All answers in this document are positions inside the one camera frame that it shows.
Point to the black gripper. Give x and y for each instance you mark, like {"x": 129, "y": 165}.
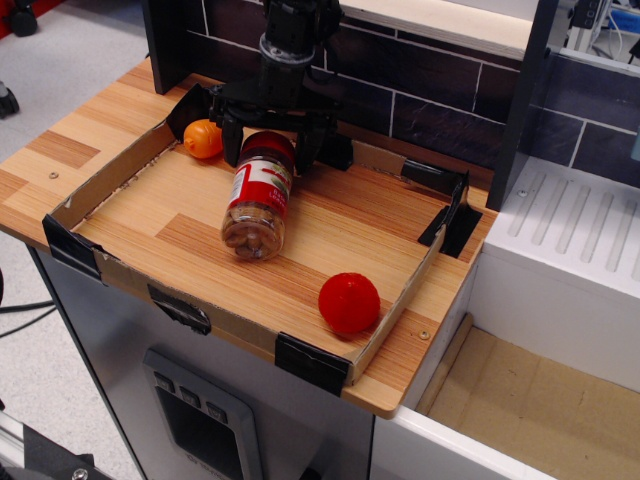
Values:
{"x": 278, "y": 98}

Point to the basil bottle red cap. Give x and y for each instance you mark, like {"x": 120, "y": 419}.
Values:
{"x": 253, "y": 227}

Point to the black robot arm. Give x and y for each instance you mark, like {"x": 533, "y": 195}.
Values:
{"x": 293, "y": 32}

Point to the cardboard fence with black tape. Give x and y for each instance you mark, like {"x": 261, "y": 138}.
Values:
{"x": 149, "y": 222}

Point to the orange toy carrot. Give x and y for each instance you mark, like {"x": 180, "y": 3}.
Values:
{"x": 203, "y": 139}

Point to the red toy tomato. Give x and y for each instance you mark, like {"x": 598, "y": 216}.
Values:
{"x": 349, "y": 303}

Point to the light wooden upper shelf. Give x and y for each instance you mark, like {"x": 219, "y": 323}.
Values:
{"x": 497, "y": 27}

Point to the black caster wheel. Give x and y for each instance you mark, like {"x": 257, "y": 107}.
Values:
{"x": 8, "y": 102}

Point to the grey toy dishwasher panel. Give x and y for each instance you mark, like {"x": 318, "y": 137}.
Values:
{"x": 213, "y": 428}

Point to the white toy sink unit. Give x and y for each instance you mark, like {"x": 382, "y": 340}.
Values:
{"x": 536, "y": 375}

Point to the dark grey left post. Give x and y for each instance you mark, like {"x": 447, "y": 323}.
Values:
{"x": 169, "y": 25}

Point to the dark grey post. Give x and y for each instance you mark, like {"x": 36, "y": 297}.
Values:
{"x": 507, "y": 167}
{"x": 169, "y": 25}

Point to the dark grey right post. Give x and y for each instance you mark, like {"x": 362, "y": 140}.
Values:
{"x": 507, "y": 167}

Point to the black bracket with screw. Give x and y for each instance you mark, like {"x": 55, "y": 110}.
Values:
{"x": 26, "y": 454}

